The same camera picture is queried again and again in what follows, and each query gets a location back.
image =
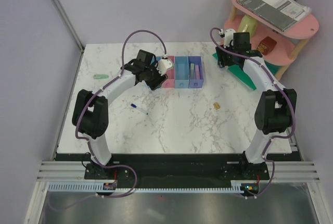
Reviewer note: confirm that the long green highlighter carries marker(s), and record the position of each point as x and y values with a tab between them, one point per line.
192	71

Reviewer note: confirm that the small green highlighter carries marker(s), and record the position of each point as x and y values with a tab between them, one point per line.
100	76

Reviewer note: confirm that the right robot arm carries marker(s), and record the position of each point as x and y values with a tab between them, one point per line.
275	111

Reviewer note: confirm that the pink highlighter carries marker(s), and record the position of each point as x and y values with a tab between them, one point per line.
197	72

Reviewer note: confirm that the teal blue drawer box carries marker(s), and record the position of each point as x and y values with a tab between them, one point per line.
181	72

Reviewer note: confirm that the small yellow eraser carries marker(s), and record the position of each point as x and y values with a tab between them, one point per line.
216	105

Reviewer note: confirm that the green folder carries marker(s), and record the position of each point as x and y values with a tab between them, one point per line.
242	76

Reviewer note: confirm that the white cable duct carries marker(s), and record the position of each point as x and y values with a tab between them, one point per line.
111	187

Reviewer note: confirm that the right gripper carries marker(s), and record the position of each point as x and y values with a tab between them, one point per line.
220	53

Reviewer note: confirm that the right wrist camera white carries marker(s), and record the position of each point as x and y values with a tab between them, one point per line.
227	37

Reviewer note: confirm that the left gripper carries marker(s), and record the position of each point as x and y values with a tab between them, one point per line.
157	82

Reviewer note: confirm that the grey setup guide booklet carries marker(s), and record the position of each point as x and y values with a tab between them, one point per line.
282	14

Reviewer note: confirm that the pink drawer box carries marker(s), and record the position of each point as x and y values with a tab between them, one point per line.
170	81

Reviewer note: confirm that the purple drawer box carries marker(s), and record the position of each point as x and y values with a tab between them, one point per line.
196	84

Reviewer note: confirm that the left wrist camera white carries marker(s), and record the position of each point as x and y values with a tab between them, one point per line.
164	65

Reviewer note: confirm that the red brown cube box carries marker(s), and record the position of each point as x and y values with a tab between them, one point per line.
266	45

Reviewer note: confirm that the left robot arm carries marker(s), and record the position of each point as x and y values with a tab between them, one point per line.
91	111

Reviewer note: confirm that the blue whiteboard marker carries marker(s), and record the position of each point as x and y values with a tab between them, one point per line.
140	109

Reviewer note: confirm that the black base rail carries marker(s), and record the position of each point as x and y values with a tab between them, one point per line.
171	171

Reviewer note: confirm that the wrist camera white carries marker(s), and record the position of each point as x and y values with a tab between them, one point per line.
227	37
164	65

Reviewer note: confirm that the pink three-tier shelf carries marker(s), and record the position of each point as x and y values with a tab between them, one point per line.
289	43

